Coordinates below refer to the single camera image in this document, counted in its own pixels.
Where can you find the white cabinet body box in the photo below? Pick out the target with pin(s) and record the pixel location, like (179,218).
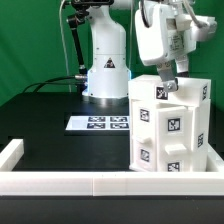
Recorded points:
(199,135)

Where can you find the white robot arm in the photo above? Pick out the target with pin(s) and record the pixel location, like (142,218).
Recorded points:
(107,79)

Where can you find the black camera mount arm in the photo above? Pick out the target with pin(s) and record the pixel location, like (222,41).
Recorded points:
(78,18)

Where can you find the white U-shaped fence wall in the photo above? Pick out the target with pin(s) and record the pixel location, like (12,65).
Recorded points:
(210,182)

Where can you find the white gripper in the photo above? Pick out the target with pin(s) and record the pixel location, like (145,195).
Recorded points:
(159,40)

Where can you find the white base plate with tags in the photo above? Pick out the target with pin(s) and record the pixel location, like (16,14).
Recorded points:
(90,123)

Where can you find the white cabinet door panel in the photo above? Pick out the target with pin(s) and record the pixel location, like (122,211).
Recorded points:
(143,136)
(174,139)

